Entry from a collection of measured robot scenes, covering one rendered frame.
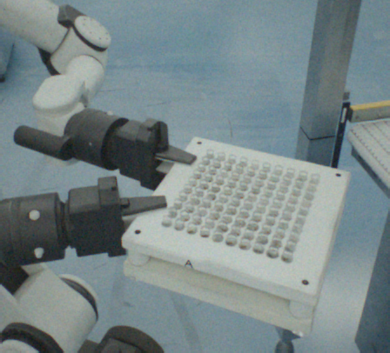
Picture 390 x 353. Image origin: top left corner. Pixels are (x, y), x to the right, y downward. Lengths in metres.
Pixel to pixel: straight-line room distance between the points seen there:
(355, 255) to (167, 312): 0.73
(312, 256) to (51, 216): 0.32
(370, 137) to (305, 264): 0.56
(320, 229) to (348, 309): 1.26
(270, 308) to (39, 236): 0.29
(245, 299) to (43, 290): 0.55
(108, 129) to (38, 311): 0.43
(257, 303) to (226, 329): 1.18
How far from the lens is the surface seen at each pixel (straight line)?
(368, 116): 1.23
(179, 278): 0.71
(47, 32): 1.14
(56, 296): 1.15
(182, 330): 1.86
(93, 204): 0.70
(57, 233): 0.71
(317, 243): 0.70
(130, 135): 0.82
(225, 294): 0.69
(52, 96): 0.92
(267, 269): 0.66
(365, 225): 2.28
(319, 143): 1.23
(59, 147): 0.87
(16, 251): 0.72
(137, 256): 0.71
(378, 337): 1.60
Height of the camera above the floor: 1.49
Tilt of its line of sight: 37 degrees down
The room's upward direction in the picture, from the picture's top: straight up
